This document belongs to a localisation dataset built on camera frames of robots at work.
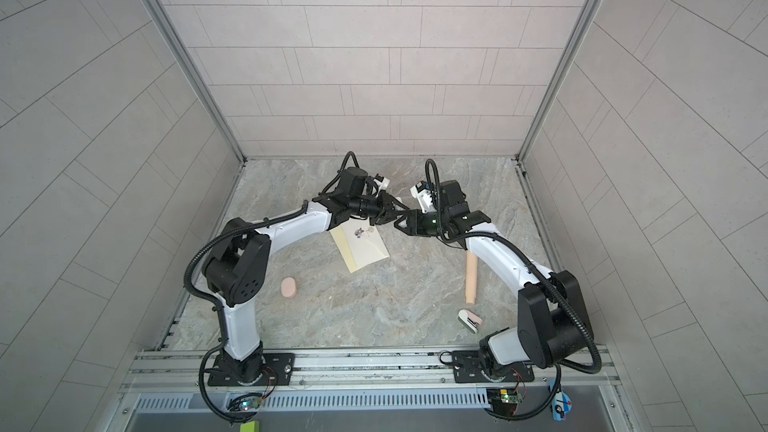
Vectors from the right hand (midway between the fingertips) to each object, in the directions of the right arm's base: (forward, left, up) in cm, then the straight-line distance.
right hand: (398, 226), depth 80 cm
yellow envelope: (+2, +17, -14) cm, 22 cm away
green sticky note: (-39, +34, -13) cm, 54 cm away
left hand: (+4, -5, +2) cm, 6 cm away
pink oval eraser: (-10, +31, -12) cm, 35 cm away
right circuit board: (-38, -22, -17) cm, 47 cm away
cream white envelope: (+4, +11, -14) cm, 19 cm away
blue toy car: (-40, -34, -15) cm, 54 cm away
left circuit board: (-35, +37, -12) cm, 52 cm away
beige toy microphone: (-10, -20, -14) cm, 26 cm away
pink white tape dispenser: (-21, -17, -14) cm, 31 cm away
